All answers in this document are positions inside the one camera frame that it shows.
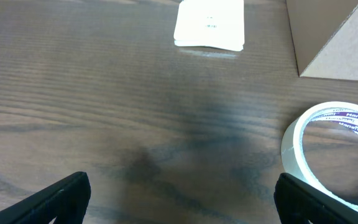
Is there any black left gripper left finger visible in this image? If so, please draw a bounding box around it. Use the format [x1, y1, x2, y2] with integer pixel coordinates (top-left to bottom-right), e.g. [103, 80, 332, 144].
[0, 172, 91, 224]

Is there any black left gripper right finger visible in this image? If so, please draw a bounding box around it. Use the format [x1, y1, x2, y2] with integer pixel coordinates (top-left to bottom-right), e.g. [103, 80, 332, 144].
[273, 173, 358, 224]

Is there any clear tape roll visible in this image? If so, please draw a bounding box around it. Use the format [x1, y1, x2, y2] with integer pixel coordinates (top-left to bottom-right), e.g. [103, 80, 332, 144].
[281, 101, 358, 212]

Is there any open cardboard box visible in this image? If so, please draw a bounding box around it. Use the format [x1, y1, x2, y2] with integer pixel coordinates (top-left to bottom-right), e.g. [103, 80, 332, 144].
[286, 0, 358, 81]

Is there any yellow sticky note pad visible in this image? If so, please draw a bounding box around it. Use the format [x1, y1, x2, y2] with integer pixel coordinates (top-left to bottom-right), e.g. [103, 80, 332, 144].
[173, 0, 245, 52]

